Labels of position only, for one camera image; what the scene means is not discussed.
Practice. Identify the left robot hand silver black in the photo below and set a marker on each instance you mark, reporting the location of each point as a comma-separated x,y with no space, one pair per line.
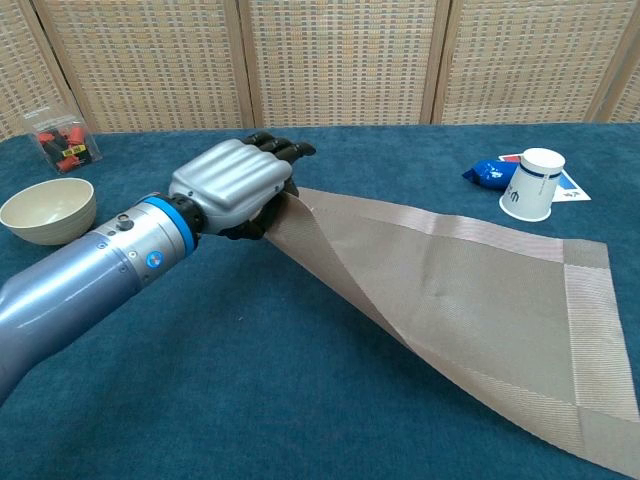
230,175

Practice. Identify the cream ceramic bowl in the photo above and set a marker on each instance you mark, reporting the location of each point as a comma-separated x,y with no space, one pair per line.
47,210

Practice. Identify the grey-brown woven placemat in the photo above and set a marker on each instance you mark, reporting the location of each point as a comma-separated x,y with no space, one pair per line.
475,300

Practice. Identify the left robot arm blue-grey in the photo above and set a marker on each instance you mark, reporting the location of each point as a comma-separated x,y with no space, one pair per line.
75,290

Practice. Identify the woven bamboo folding screen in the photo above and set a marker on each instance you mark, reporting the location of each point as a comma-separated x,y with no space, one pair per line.
340,60

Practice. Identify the clear box red black items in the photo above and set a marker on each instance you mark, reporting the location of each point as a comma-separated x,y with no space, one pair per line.
62,145

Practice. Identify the blue plush table cover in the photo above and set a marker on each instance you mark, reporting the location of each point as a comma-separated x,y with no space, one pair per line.
200,375

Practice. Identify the blue snack packet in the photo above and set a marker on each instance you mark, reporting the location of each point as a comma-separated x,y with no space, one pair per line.
487,172

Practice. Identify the white paper cup blue print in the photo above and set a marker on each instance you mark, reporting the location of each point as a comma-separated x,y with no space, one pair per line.
530,190

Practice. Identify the colourful postcard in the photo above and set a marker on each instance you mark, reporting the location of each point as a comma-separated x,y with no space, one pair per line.
570,190

